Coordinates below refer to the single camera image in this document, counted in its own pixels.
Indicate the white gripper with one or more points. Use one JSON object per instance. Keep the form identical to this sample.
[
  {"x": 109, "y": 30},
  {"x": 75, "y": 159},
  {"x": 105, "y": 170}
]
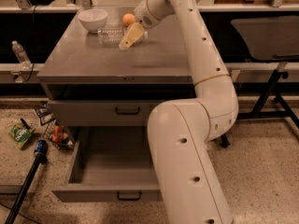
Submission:
[{"x": 145, "y": 17}]

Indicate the upright water bottle on ledge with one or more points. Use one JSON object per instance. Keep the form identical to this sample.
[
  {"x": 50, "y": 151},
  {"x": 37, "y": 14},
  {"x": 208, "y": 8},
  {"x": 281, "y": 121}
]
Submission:
[{"x": 21, "y": 55}]

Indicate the open grey bottom drawer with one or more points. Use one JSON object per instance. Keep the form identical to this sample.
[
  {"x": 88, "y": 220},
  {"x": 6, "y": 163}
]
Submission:
[{"x": 110, "y": 164}]

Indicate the black folding table stand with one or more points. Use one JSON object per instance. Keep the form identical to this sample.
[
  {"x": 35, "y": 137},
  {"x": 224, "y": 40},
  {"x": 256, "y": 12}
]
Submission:
[{"x": 271, "y": 39}]

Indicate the closed grey upper drawer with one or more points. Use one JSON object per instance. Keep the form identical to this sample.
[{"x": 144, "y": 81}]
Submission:
[{"x": 103, "y": 113}]

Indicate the wire basket with items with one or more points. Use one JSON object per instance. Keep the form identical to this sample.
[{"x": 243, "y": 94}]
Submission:
[{"x": 58, "y": 137}]

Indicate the green snack bag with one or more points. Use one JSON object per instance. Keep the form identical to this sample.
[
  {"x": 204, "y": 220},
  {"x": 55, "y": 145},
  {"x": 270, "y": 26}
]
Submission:
[{"x": 20, "y": 134}]

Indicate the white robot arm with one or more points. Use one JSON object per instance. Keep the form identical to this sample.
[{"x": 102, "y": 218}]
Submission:
[{"x": 178, "y": 130}]

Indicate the blue soda can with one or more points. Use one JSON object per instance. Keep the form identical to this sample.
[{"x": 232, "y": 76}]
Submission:
[{"x": 41, "y": 147}]

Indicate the black pole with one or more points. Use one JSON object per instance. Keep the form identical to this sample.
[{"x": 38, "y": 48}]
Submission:
[{"x": 39, "y": 158}]

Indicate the clear plastic water bottle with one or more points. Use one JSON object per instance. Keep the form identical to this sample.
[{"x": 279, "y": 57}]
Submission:
[{"x": 111, "y": 35}]

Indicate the black marker pen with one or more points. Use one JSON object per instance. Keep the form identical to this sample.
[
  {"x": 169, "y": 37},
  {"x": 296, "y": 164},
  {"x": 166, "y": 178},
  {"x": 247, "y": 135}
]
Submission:
[{"x": 25, "y": 124}]

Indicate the white ceramic bowl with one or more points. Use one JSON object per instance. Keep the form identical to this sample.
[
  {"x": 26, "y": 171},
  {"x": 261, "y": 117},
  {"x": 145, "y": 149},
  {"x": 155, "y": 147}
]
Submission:
[{"x": 93, "y": 19}]

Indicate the orange ball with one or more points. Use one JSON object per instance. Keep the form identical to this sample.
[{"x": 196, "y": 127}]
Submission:
[{"x": 128, "y": 19}]

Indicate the grey metal drawer cabinet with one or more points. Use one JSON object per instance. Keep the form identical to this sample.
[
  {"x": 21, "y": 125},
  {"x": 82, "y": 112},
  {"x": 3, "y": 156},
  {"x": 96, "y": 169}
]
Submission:
[{"x": 81, "y": 68}]

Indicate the dark snack packet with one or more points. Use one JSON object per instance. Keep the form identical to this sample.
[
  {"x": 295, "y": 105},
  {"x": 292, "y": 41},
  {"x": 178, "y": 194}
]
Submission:
[{"x": 44, "y": 114}]

